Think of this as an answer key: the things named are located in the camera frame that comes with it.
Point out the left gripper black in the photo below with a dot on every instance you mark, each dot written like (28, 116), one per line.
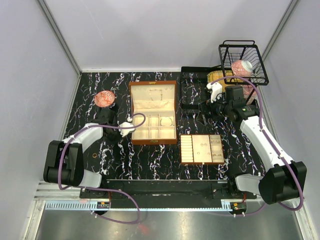
(106, 140)

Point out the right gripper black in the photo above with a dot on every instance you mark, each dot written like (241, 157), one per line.
(207, 106)

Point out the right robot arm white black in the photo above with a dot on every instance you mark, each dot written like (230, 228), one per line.
(284, 178)

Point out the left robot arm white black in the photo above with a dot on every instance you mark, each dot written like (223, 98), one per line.
(65, 159)

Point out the brown flat jewelry tray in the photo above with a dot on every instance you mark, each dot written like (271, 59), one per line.
(204, 149)

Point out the brown open jewelry box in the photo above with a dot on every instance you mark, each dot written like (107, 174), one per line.
(154, 107)

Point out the red patterned bowl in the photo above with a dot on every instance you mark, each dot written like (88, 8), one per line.
(104, 99)

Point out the yellow woven plate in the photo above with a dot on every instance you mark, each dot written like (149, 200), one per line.
(217, 74)

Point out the black flat drain tray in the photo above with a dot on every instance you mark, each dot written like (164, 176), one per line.
(193, 86)

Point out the pink patterned cup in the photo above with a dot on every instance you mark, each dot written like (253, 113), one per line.
(249, 93)

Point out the pink patterned bowl in rack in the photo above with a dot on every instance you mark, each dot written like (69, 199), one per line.
(242, 68)

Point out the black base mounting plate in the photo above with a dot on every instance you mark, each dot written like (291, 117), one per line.
(177, 194)

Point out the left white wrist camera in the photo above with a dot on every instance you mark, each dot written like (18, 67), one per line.
(126, 127)

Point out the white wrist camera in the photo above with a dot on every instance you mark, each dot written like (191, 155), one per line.
(216, 90)
(126, 127)

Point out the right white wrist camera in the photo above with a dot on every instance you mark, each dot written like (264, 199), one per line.
(216, 90)

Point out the black wire dish rack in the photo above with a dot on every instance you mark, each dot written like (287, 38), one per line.
(242, 58)

